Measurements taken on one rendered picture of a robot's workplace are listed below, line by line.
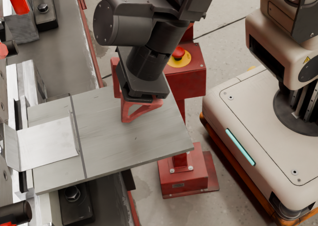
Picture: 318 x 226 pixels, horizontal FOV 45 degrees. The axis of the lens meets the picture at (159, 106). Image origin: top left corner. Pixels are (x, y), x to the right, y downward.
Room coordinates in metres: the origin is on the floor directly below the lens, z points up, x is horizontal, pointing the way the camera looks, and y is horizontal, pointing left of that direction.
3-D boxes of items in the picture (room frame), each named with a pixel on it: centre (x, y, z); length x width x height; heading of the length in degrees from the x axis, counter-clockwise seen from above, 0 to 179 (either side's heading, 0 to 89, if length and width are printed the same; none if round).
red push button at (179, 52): (0.75, -0.07, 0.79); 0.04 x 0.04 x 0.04
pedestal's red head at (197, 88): (0.80, -0.06, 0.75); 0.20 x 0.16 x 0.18; 2
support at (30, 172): (0.36, 0.23, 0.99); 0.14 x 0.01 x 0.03; 10
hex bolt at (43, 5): (0.87, 0.28, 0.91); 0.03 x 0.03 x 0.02
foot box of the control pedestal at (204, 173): (0.80, -0.09, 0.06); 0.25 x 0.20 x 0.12; 92
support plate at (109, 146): (0.39, 0.10, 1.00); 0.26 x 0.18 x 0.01; 100
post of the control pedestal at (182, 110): (0.80, -0.06, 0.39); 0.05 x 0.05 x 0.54; 2
